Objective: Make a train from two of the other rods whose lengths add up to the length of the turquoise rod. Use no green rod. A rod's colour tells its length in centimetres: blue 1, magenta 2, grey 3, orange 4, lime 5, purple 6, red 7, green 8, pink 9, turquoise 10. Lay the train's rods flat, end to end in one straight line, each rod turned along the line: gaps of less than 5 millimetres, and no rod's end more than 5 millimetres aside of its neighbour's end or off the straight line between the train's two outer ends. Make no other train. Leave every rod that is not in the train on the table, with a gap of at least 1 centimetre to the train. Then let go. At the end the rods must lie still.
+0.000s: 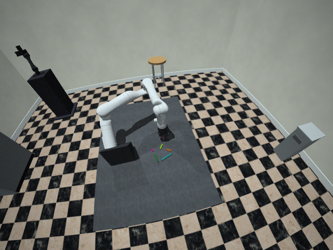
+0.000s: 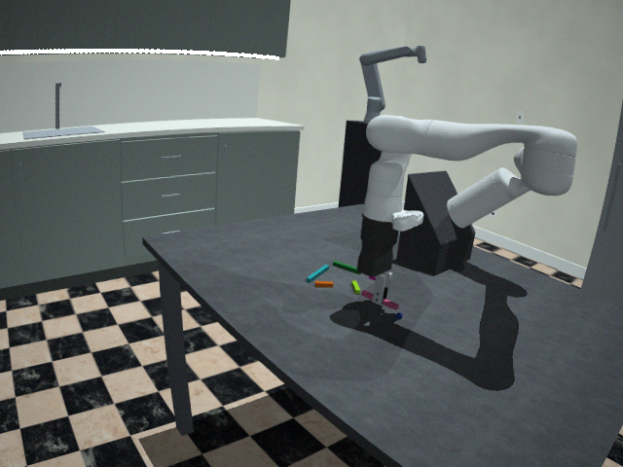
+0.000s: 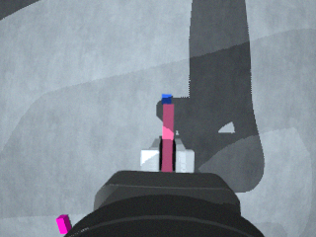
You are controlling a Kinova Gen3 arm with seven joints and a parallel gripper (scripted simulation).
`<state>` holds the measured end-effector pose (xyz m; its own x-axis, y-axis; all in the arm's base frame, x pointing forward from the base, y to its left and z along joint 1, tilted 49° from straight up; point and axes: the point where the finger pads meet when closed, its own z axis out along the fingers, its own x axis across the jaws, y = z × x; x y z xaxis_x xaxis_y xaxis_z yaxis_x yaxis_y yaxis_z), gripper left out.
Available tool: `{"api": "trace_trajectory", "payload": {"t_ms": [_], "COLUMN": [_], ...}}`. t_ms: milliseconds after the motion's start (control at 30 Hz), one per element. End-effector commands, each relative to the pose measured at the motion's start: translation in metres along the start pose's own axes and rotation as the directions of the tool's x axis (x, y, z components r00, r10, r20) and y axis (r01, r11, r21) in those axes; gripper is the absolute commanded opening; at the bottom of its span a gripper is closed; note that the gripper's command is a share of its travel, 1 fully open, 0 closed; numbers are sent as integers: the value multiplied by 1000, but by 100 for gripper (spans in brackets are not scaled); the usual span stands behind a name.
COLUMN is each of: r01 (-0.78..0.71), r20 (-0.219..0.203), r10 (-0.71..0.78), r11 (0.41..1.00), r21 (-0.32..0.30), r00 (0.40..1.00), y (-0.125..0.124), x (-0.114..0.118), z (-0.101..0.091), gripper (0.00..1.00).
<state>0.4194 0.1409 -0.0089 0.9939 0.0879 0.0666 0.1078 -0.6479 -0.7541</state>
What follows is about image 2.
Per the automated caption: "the pink rod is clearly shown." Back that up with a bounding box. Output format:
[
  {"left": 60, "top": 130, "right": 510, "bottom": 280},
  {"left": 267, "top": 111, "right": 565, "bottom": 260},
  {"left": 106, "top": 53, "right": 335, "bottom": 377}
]
[{"left": 361, "top": 290, "right": 399, "bottom": 310}]

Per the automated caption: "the turquoise rod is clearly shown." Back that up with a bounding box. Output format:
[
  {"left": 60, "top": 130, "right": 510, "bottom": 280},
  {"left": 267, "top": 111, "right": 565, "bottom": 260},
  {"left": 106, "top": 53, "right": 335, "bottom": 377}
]
[{"left": 307, "top": 265, "right": 329, "bottom": 283}]

